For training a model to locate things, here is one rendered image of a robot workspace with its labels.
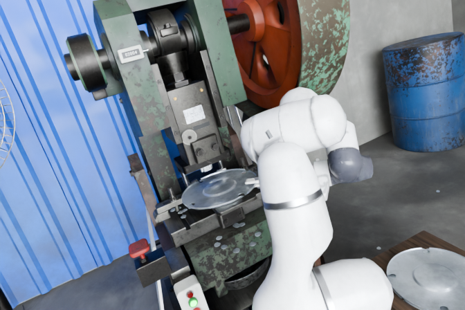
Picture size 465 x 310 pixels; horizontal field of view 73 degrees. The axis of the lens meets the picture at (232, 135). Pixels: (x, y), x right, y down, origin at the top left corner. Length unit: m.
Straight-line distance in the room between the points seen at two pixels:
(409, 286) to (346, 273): 0.68
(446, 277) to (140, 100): 1.16
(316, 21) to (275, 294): 0.72
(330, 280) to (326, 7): 0.72
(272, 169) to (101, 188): 1.96
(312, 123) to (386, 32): 2.96
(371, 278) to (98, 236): 2.10
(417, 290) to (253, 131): 0.86
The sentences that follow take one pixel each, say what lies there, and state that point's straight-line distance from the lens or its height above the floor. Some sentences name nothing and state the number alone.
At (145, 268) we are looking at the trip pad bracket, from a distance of 1.08.
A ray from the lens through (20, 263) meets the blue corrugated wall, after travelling 2.64.
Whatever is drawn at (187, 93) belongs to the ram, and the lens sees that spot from 1.13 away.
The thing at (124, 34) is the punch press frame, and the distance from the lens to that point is 1.06.
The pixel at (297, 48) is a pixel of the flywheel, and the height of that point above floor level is 1.20.
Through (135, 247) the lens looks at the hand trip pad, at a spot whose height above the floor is 0.76.
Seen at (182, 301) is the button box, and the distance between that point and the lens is 1.06.
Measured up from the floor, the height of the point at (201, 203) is 0.78.
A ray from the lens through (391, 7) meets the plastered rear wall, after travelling 3.58.
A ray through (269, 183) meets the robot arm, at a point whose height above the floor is 1.03.
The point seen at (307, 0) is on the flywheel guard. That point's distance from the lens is 0.97.
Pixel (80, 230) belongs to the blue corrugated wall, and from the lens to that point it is 2.52.
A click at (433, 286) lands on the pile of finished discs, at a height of 0.37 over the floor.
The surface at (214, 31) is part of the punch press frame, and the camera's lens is 1.13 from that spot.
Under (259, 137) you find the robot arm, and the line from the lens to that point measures 0.63.
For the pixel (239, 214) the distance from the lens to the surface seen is 1.19.
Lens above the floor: 1.27
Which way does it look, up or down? 16 degrees down
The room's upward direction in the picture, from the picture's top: 16 degrees counter-clockwise
